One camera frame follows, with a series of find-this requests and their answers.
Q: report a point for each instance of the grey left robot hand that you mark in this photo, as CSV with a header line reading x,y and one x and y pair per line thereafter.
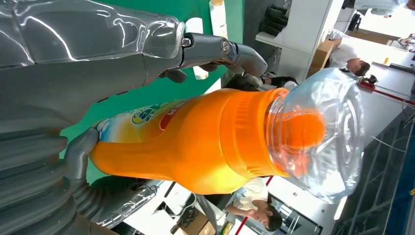
x,y
81,77

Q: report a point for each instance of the white cabinet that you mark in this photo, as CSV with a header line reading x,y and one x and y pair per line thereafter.
x,y
301,29

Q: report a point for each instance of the black items by cabinet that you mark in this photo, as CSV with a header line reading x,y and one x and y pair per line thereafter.
x,y
274,21

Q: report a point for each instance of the person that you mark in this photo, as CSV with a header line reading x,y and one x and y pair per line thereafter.
x,y
343,52
253,198

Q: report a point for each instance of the white desk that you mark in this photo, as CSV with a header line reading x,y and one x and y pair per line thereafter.
x,y
152,217

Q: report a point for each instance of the brown cardboard box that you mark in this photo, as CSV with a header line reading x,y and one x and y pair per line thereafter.
x,y
194,223
319,56

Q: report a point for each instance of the red metal bar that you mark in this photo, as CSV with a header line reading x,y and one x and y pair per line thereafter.
x,y
382,92

